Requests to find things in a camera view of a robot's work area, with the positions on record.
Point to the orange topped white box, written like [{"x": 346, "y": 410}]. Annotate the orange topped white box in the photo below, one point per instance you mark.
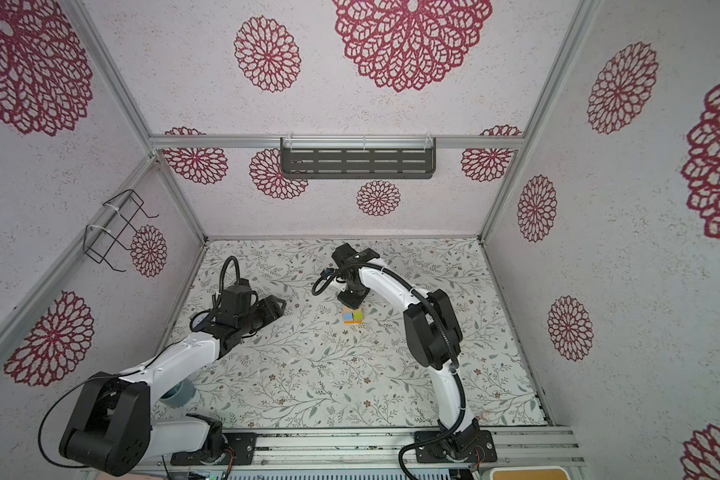
[{"x": 529, "y": 473}]

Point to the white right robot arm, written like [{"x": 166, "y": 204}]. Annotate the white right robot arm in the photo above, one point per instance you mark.
[{"x": 432, "y": 331}]

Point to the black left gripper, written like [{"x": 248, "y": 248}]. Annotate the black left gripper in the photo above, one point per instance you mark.
[{"x": 271, "y": 308}]

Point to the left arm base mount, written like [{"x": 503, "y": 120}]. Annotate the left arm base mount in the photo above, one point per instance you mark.
[{"x": 218, "y": 447}]

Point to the dark grey wall shelf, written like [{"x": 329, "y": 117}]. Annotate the dark grey wall shelf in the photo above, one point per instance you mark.
[{"x": 361, "y": 159}]

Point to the teal ceramic cup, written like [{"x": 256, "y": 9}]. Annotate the teal ceramic cup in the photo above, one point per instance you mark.
[{"x": 179, "y": 395}]

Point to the black wire wall rack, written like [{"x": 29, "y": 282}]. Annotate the black wire wall rack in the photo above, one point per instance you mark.
[{"x": 100, "y": 239}]

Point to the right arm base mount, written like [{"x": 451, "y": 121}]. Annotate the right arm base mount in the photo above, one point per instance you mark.
[{"x": 473, "y": 445}]

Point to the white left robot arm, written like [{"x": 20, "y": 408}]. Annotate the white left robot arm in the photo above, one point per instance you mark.
[{"x": 111, "y": 428}]

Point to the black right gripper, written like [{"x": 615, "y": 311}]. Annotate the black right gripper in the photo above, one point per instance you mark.
[{"x": 343, "y": 297}]

